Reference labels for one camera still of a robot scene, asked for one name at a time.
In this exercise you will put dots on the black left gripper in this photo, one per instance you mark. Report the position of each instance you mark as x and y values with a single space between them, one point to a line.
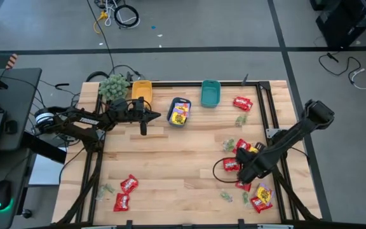
135 117

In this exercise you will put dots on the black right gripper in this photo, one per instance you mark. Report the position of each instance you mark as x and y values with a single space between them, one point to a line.
256 167

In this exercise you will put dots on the red Skittles candy pack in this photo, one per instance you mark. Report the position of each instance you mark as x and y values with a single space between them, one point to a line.
244 187
258 206
129 184
242 103
242 144
121 202
231 164

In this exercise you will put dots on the blue-grey plastic bin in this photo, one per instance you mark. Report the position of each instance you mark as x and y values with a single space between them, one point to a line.
170 109

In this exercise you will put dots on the yellow plastic bin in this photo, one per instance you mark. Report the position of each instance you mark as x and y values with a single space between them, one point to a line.
141 90

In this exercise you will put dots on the teal plastic bin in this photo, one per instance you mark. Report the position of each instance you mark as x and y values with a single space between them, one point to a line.
210 93

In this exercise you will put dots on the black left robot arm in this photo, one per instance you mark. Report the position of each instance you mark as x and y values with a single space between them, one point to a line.
75 122

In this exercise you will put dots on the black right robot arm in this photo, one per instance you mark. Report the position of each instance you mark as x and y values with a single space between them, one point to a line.
297 133

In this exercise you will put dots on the green plant in white pot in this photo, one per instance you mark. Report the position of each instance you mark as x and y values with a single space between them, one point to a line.
113 87

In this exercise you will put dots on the black hook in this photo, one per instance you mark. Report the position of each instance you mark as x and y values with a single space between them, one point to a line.
62 85

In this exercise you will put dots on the black desk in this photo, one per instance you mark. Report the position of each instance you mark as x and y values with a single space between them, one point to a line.
21 95

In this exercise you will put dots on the small black desk device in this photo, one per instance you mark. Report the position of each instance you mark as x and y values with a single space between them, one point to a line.
10 126

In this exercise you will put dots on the orange black striped object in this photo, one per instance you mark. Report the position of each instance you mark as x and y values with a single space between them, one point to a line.
11 61

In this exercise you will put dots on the black caster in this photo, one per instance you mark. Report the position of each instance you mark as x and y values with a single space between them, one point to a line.
27 213

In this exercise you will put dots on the black computer mouse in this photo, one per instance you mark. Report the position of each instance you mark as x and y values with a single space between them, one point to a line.
1 194

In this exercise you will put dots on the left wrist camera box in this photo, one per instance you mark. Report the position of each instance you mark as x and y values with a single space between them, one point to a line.
140 103

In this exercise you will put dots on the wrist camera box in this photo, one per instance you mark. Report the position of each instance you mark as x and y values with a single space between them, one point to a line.
140 103
242 155

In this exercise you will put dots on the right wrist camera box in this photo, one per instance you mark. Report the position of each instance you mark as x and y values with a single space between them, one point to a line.
242 155

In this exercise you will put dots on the white metal bracket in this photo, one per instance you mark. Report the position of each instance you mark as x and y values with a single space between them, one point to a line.
273 133

